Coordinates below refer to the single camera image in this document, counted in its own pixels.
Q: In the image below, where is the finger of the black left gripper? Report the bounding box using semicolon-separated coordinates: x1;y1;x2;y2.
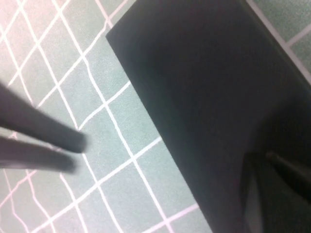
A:
0;135;76;174
0;80;87;154

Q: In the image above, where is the black printed glasses case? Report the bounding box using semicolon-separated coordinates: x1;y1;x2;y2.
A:
105;0;311;233

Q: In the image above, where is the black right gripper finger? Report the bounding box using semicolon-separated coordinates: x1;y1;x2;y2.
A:
242;150;311;233

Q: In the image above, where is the green white checked tablecloth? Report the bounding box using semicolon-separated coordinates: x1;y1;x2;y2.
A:
0;0;311;233

